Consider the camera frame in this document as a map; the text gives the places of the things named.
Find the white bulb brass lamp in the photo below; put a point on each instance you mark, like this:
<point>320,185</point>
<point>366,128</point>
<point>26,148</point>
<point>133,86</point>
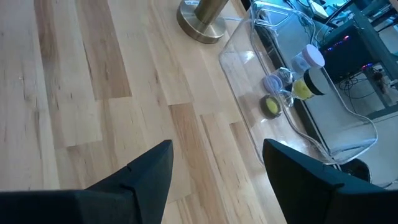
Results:
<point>202,28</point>

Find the black computer with lights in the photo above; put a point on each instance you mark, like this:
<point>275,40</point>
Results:
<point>345,53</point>

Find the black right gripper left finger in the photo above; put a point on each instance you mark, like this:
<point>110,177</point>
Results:
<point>93,205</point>

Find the clear plastic bin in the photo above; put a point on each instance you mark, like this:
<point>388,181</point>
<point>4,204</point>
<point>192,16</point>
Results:
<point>351,137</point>

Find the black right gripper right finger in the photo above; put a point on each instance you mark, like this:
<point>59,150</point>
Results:
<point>326,202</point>

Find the black hourglass yellow sand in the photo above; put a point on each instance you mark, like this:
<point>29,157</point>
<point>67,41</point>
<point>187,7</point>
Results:
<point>317,82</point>

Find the grey metal desk frame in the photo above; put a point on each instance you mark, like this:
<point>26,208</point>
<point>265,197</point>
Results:
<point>367,34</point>

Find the purple hourglass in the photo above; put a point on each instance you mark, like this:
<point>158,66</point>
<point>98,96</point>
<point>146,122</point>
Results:
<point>312,56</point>

